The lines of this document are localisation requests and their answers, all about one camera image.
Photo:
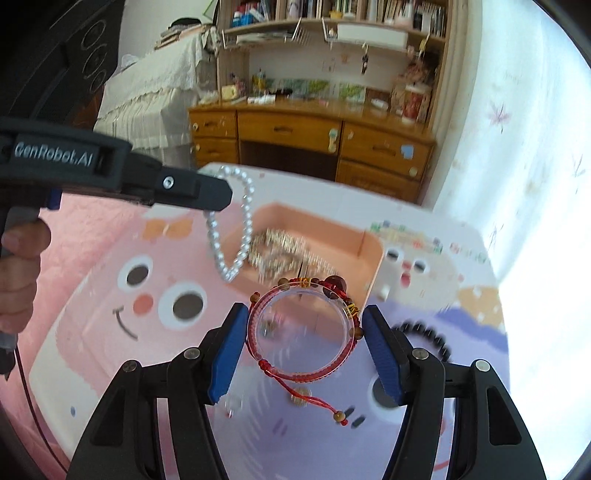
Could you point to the bed with white cover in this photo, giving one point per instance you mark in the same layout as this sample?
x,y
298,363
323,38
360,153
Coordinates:
x,y
152,92

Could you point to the hanging keys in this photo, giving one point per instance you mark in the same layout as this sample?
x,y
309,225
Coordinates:
x,y
365,60

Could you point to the cartoon printed mat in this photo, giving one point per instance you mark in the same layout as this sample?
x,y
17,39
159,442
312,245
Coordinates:
x,y
152,277

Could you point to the pink plastic tray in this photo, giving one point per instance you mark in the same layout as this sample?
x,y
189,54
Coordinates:
x,y
323,230

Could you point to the pink blanket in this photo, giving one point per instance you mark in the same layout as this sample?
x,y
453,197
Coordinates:
x,y
83,230

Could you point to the wooden desk with drawers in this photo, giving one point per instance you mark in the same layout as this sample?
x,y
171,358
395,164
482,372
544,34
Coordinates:
x,y
295,131

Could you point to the red and white cup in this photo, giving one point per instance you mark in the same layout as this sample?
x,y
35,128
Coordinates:
x,y
414,104

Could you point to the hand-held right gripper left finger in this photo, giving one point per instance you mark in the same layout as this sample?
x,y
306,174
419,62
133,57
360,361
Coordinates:
x,y
228,355

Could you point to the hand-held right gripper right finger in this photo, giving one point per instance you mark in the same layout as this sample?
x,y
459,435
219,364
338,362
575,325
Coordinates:
x,y
383,355

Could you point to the wooden bookshelf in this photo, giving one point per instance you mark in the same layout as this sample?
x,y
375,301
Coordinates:
x,y
323,60

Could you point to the person's left hand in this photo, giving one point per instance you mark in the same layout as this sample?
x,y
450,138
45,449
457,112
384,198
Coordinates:
x,y
21,272

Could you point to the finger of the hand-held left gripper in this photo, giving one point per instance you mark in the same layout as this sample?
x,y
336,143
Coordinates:
x,y
184,187

